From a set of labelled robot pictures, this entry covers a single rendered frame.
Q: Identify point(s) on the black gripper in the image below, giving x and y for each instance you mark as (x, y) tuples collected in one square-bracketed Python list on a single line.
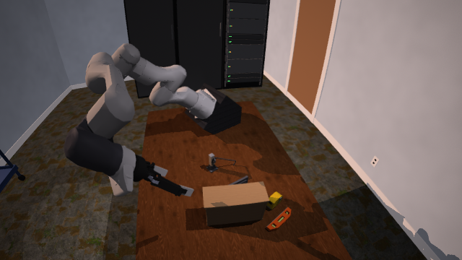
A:
[(145, 170)]

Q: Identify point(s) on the brown wooden cabinet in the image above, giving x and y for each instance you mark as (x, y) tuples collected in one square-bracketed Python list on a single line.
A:
[(239, 201)]

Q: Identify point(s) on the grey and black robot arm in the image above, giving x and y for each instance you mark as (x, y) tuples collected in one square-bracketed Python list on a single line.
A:
[(95, 150)]

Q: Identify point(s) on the orange spirit level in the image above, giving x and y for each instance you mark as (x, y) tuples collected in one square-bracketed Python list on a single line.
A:
[(280, 220)]

